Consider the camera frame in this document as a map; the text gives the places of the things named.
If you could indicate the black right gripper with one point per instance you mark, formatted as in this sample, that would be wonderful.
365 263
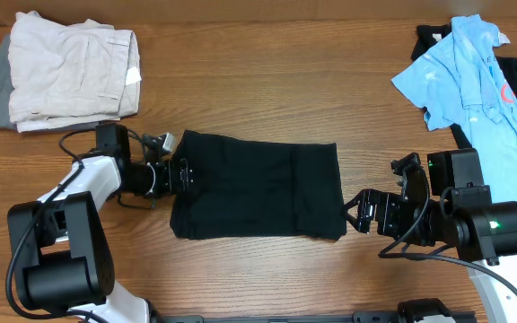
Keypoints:
388 203

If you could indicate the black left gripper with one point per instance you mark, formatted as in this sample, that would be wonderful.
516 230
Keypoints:
172 185

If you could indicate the plain black t-shirt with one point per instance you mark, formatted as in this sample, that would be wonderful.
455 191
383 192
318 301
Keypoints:
258 189

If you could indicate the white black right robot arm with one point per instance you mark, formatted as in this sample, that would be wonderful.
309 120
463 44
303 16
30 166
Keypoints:
486 232

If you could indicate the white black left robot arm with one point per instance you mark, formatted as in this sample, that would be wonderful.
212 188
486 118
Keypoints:
61 265

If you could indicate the folded beige shorts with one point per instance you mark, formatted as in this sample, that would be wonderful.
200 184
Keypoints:
69 75

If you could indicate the light blue t-shirt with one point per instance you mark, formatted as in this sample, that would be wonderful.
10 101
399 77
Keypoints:
458 81

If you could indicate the folded grey garment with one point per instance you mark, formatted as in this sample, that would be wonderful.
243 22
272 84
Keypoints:
45 124

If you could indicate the black logo t-shirt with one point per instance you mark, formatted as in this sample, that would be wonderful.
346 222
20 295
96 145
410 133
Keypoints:
428 36

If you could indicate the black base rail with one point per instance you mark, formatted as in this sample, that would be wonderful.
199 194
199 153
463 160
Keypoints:
357 317

